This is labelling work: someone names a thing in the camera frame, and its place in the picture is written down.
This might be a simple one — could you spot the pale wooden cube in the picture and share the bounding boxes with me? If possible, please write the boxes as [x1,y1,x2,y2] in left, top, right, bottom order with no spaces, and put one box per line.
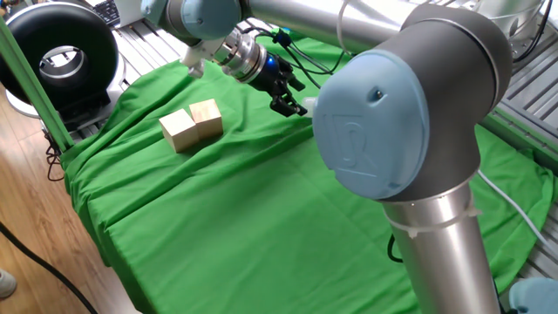
[158,108,201,154]

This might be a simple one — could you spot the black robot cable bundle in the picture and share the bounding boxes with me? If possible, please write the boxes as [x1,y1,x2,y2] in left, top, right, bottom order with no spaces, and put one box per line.
[242,25,348,91]

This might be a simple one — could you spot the white shoe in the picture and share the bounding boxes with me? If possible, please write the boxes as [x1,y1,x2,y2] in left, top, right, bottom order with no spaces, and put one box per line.
[0,269,17,300]

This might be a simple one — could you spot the white box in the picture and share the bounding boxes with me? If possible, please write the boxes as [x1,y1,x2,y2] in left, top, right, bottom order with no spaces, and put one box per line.
[113,0,145,28]

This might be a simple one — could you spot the green frame post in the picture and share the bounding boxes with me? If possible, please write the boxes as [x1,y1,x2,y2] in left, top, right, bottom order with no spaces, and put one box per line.
[0,15,75,154]

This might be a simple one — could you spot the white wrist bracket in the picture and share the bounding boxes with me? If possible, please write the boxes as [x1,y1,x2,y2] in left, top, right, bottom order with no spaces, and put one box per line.
[179,37,228,79]

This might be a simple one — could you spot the reddish wooden cube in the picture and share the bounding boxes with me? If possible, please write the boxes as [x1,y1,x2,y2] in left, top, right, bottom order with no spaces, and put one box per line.
[188,98,224,140]

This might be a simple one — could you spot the black keyboard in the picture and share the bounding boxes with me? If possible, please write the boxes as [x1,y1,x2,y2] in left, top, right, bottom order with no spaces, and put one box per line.
[92,0,121,28]

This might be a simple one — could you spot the thin black wire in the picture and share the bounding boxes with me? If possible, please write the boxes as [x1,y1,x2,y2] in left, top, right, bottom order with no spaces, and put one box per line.
[44,130,66,182]

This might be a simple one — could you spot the green cloth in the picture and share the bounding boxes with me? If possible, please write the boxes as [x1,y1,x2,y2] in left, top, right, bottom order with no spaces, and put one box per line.
[60,30,557,314]

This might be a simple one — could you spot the thick black floor cable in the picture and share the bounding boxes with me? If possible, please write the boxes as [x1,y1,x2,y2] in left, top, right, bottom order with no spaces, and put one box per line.
[0,221,100,314]

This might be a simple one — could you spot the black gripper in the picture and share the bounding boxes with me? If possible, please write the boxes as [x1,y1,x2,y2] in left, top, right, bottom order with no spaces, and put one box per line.
[248,54,309,119]

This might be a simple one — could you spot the silver mount plate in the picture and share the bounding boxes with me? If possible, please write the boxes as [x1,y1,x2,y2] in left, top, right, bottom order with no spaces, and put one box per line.
[473,0,546,43]

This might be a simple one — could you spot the white LED bulb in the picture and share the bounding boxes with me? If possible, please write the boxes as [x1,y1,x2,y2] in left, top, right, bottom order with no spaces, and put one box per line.
[300,96,318,118]

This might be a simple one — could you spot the black ring-shaped device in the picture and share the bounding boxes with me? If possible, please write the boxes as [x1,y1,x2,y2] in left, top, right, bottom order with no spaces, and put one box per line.
[0,1,128,132]

